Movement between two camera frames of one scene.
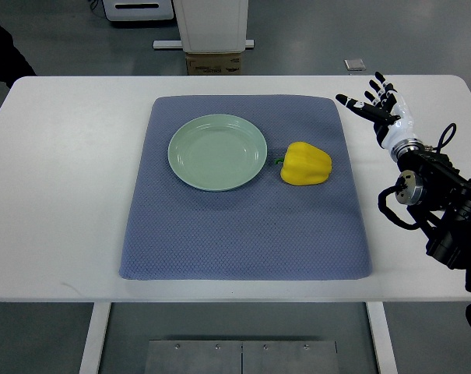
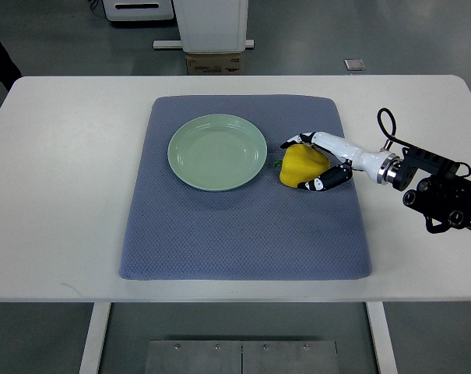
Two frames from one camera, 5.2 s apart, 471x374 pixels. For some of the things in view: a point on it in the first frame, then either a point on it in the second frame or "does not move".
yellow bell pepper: [305, 164] does not move
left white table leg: [91, 357] does not move
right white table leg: [383, 338] does not move
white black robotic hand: [392, 123] → [381, 167]
